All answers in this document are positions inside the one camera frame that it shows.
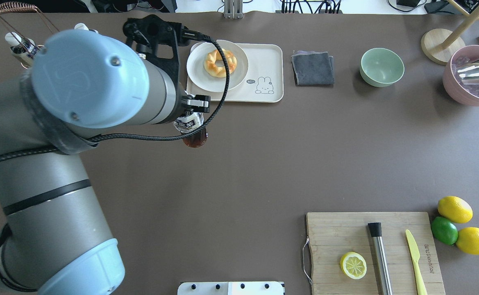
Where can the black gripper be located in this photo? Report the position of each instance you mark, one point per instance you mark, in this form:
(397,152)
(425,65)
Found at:
(195,103)

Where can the tea bottle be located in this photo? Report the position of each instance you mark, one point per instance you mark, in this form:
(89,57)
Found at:
(22,48)
(189,123)

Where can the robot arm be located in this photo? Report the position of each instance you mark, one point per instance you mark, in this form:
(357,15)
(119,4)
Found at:
(56,240)

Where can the cream serving tray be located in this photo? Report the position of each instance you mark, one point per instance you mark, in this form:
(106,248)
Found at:
(264,81)

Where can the cream round plate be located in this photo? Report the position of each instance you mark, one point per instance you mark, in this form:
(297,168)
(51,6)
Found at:
(197,73)

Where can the grey folded cloth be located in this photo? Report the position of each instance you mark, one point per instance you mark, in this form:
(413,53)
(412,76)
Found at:
(313,68)

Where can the green bowl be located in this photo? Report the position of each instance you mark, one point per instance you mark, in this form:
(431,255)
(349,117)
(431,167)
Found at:
(381,67)

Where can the wooden cutting board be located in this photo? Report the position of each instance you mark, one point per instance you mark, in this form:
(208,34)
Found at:
(332,234)

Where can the steel muddler black tip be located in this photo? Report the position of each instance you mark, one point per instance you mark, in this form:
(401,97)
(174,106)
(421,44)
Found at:
(380,255)

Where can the half lemon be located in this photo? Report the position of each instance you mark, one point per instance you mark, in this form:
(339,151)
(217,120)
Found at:
(353,265)

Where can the wooden stand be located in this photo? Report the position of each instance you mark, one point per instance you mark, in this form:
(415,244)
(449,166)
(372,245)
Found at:
(439,45)

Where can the pink ice bowl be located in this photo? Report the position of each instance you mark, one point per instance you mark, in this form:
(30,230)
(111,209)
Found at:
(467,94)

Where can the green lime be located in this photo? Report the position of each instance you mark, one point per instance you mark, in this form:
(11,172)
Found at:
(444,230)

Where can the whole lemon upper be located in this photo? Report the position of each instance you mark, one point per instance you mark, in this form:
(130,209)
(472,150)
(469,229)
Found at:
(455,209)

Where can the whole lemon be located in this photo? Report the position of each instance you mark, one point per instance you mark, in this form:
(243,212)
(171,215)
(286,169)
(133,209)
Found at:
(468,240)
(455,209)

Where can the yellow plastic knife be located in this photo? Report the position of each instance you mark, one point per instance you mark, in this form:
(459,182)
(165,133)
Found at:
(415,256)

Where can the whole lemon lower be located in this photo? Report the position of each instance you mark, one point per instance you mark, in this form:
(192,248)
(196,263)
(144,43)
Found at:
(468,240)

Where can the glazed ring donut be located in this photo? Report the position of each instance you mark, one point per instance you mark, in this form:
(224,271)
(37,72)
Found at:
(219,71)

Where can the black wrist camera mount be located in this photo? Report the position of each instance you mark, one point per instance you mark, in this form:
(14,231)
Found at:
(150,32)

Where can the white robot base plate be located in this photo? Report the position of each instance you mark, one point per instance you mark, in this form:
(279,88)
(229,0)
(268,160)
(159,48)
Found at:
(232,288)

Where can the copper wire bottle rack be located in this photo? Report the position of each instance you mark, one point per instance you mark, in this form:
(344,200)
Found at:
(22,7)

